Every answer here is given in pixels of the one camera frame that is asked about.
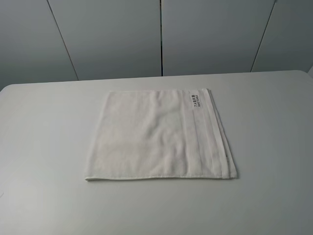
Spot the white towel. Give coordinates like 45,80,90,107
86,89,237,181

